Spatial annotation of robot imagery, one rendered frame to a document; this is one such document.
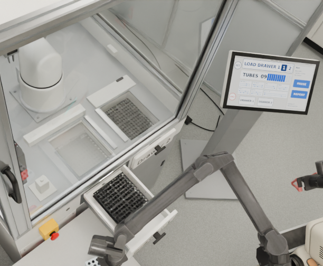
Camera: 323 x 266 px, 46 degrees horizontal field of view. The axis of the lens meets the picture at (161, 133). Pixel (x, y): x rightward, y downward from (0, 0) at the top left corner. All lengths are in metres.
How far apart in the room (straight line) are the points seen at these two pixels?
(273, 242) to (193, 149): 1.69
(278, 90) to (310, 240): 0.95
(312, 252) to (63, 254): 1.04
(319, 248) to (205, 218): 1.43
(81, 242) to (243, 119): 1.24
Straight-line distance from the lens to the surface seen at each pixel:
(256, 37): 3.01
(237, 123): 2.48
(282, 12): 2.81
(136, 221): 1.38
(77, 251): 1.85
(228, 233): 2.89
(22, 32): 0.80
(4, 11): 0.88
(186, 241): 2.76
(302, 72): 2.28
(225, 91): 2.11
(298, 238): 1.85
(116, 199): 1.79
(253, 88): 2.17
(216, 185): 2.96
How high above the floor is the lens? 2.54
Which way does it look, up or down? 55 degrees down
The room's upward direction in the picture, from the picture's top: 21 degrees clockwise
